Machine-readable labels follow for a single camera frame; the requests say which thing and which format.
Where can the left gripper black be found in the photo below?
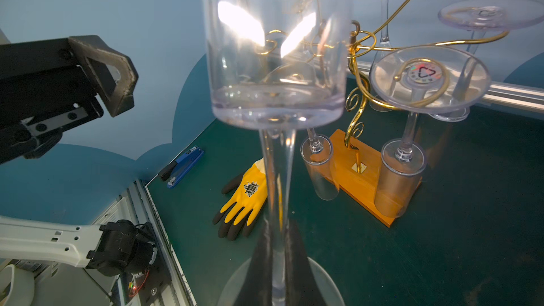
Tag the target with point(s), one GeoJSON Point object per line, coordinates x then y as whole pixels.
{"type": "Point", "coordinates": [49, 87]}

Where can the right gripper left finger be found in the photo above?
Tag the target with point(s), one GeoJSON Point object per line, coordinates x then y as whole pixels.
{"type": "Point", "coordinates": [257, 287]}

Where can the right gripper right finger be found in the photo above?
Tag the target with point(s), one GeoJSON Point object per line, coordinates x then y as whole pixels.
{"type": "Point", "coordinates": [301, 286]}

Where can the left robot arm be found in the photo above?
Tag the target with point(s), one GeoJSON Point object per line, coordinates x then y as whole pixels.
{"type": "Point", "coordinates": [47, 88]}

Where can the yellow black work glove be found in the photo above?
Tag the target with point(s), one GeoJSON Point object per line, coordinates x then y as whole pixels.
{"type": "Point", "coordinates": [249, 194]}

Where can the blue stapler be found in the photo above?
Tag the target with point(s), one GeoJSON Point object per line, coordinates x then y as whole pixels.
{"type": "Point", "coordinates": [173, 173]}

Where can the white tape roll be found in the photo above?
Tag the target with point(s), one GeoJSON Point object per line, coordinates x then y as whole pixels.
{"type": "Point", "coordinates": [17, 286]}

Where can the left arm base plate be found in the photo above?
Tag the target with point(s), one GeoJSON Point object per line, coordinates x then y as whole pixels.
{"type": "Point", "coordinates": [142, 288]}

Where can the gold wire glass rack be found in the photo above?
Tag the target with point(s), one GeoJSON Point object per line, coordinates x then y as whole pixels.
{"type": "Point", "coordinates": [355, 170]}

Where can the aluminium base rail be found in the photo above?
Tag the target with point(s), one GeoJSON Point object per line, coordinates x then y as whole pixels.
{"type": "Point", "coordinates": [128, 237]}

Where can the horizontal aluminium frame bar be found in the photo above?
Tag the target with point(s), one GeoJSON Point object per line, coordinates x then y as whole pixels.
{"type": "Point", "coordinates": [488, 93]}

